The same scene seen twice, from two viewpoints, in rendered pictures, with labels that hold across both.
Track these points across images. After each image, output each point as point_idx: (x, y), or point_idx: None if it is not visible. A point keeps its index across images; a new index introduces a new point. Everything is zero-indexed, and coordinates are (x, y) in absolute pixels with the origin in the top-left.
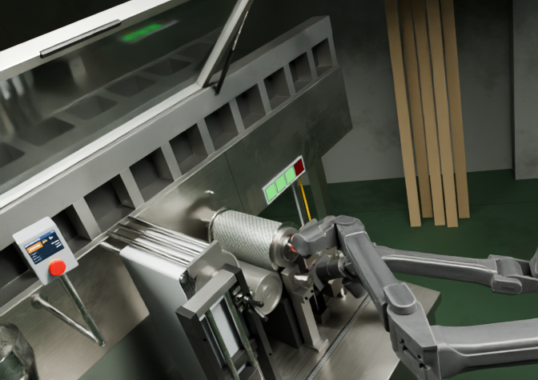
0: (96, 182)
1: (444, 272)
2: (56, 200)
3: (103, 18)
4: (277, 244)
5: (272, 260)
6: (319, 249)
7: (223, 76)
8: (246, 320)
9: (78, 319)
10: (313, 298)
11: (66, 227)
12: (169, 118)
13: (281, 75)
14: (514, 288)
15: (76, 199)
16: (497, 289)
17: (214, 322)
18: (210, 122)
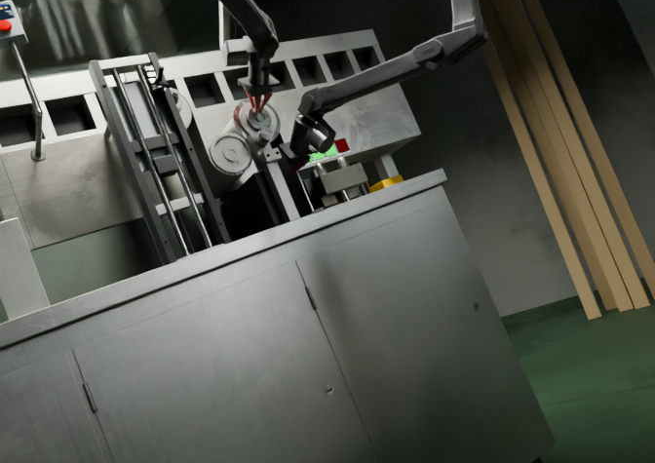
0: (107, 85)
1: (378, 73)
2: (69, 87)
3: None
4: (242, 109)
5: (237, 124)
6: (235, 49)
7: (235, 33)
8: (168, 114)
9: (71, 186)
10: (306, 198)
11: (85, 128)
12: (184, 60)
13: (317, 65)
14: (433, 47)
15: (87, 92)
16: (419, 57)
17: (120, 84)
18: (240, 92)
